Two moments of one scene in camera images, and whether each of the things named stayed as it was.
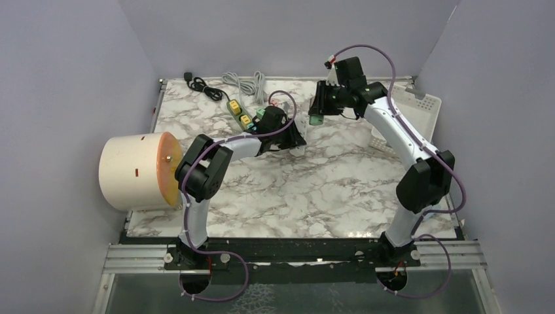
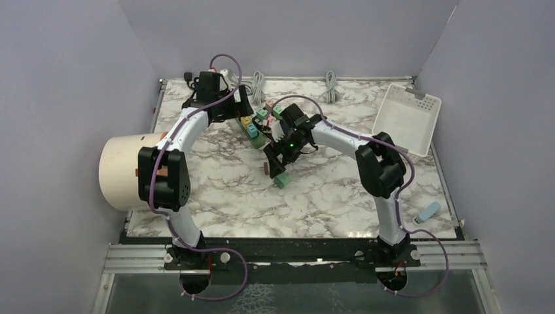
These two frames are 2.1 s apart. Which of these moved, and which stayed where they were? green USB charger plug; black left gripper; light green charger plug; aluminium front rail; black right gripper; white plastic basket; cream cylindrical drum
Moved: black right gripper; black left gripper; green USB charger plug
Stayed: cream cylindrical drum; light green charger plug; aluminium front rail; white plastic basket
